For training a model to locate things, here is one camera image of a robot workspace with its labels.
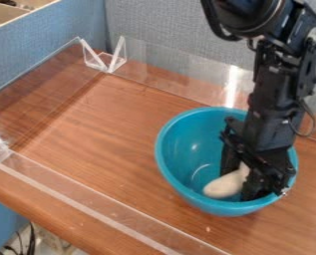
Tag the white brown toy mushroom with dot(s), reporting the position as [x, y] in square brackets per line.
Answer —
[227, 185]

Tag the blue plastic bowl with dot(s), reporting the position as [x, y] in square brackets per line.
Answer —
[188, 156]

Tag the clear acrylic front barrier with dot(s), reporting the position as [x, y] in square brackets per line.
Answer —
[163, 237]

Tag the clear acrylic corner bracket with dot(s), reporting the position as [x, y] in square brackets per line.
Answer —
[105, 62]

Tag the clear acrylic left barrier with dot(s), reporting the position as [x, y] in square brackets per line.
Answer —
[36, 99]

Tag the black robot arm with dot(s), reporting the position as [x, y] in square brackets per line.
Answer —
[279, 29]

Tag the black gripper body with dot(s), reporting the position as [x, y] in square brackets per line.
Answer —
[267, 136]

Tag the clear acrylic back barrier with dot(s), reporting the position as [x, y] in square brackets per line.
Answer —
[193, 77]

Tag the clear acrylic barrier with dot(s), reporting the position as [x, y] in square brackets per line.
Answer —
[36, 99]
[163, 237]
[193, 77]

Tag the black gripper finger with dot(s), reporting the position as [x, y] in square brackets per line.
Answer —
[260, 184]
[232, 160]

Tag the wooden shelf box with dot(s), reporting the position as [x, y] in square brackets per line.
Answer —
[15, 9]

